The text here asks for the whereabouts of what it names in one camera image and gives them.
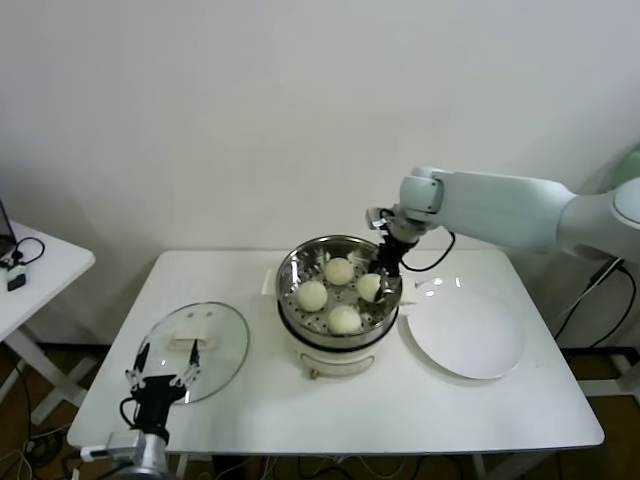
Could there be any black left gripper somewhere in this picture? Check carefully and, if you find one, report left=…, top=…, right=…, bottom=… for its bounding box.
left=124, top=338, right=200, bottom=441

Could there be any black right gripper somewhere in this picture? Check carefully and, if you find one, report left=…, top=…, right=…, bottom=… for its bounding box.
left=370, top=234, right=419, bottom=306

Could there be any white steamed baozi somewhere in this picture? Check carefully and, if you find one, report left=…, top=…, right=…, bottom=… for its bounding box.
left=324, top=257, right=355, bottom=287
left=327, top=304, right=362, bottom=335
left=295, top=280, right=329, bottom=314
left=355, top=273, right=385, bottom=304

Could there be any stainless steel steamer basket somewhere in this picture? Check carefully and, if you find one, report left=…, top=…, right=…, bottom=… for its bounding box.
left=261, top=234, right=419, bottom=349

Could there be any round glass pot lid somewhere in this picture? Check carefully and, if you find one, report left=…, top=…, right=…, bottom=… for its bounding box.
left=134, top=301, right=250, bottom=404

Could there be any white round plate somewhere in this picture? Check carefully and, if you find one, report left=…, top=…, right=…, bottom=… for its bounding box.
left=404, top=275, right=525, bottom=380

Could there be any white electric cooker base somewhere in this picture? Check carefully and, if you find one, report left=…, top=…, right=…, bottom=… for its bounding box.
left=277, top=299, right=401, bottom=381

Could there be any white side table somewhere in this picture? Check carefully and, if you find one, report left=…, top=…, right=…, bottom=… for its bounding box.
left=0, top=219, right=96, bottom=426

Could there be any pale green appliance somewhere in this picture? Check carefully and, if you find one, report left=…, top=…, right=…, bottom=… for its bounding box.
left=612, top=144, right=640, bottom=191

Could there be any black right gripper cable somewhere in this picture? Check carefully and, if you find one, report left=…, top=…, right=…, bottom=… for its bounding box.
left=398, top=230, right=456, bottom=271

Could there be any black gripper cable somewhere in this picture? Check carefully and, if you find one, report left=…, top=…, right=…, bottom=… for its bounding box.
left=398, top=230, right=456, bottom=271
left=119, top=397, right=141, bottom=429

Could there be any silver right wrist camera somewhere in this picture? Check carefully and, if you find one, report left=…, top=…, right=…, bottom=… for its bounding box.
left=365, top=205, right=396, bottom=232

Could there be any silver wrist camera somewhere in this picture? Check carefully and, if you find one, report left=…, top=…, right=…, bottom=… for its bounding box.
left=365, top=205, right=396, bottom=232
left=107, top=432, right=144, bottom=454

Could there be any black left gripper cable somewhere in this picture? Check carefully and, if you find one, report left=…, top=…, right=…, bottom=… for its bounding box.
left=119, top=397, right=141, bottom=429

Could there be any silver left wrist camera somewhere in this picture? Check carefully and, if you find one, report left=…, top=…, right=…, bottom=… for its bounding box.
left=107, top=432, right=144, bottom=454

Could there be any black looped cable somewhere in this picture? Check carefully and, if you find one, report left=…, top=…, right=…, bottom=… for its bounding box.
left=7, top=237, right=46, bottom=269

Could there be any white wall cable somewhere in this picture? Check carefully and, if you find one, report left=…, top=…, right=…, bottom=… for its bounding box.
left=552, top=258, right=626, bottom=326

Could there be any black wall cable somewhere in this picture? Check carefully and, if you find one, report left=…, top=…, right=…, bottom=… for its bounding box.
left=557, top=259, right=632, bottom=349

